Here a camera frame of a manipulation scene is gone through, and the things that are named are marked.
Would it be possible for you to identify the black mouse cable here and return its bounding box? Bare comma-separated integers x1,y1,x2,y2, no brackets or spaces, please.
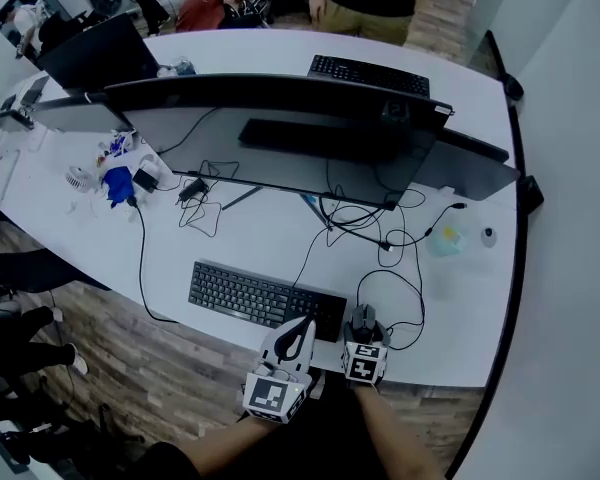
355,268,427,352

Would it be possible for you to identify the large black curved monitor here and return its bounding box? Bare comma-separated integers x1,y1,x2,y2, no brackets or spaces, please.
102,73,457,212

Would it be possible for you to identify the black wired mouse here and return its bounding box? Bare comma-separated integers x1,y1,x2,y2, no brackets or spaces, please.
349,303,382,343

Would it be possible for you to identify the black flat monitor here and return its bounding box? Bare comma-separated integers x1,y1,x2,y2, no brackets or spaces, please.
412,126,522,203

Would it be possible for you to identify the small black power adapter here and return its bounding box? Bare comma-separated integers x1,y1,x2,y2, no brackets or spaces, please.
176,177,210,205

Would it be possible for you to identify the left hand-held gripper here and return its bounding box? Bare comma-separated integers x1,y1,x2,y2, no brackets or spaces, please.
243,316,318,425

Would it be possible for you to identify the small white desk fan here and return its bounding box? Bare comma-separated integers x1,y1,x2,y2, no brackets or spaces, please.
63,164,90,195

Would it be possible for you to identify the black power cable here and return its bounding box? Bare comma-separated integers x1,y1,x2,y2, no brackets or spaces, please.
125,195,180,326

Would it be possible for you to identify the person's left forearm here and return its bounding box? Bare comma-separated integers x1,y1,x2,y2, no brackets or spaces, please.
178,406,284,480

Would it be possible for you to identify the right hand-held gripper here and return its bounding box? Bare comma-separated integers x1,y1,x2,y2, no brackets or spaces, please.
341,319,392,387

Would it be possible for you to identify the black power brick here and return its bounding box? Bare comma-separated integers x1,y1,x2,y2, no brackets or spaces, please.
131,167,161,194

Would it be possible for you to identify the blue cloth bag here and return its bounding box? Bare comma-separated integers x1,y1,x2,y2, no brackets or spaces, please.
101,165,134,210

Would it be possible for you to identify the pale green plastic bag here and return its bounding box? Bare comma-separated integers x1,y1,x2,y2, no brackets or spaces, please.
425,223,475,260

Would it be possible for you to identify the black monitor back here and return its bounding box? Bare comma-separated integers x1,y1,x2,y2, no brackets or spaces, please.
35,12,162,97

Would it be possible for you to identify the grey flat monitor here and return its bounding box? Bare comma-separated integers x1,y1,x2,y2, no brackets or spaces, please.
29,93,137,135

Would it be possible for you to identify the black slim keyboard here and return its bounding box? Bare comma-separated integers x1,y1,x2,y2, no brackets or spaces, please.
306,53,432,100

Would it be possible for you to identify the black cable with plug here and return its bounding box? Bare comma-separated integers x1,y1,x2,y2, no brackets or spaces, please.
377,200,469,255

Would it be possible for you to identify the clear bag of small items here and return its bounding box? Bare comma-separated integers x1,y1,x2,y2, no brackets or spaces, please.
95,128,137,169

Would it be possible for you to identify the black keyboard cable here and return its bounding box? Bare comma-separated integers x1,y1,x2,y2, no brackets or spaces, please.
292,220,332,289

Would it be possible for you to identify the person's right forearm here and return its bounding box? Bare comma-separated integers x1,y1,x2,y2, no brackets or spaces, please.
353,381,449,480

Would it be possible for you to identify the black desk clamp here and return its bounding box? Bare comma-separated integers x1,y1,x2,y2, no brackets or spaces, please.
501,71,526,102
516,174,547,215

